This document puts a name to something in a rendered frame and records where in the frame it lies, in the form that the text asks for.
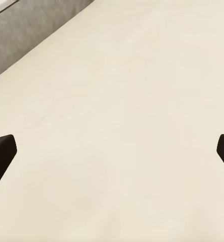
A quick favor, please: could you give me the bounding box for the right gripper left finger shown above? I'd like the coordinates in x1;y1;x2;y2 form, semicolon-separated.
0;134;17;180

